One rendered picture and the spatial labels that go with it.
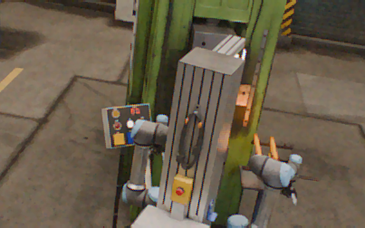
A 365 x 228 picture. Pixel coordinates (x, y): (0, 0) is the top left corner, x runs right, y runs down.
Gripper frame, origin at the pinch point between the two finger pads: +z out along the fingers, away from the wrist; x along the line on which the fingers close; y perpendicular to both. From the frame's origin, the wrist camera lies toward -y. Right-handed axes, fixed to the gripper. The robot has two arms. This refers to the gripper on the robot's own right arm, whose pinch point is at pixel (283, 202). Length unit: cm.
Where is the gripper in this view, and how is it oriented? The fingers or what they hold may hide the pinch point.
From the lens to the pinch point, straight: 358.0
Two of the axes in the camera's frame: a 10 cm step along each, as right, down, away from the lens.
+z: -1.4, 8.8, 4.5
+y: -3.4, 3.8, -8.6
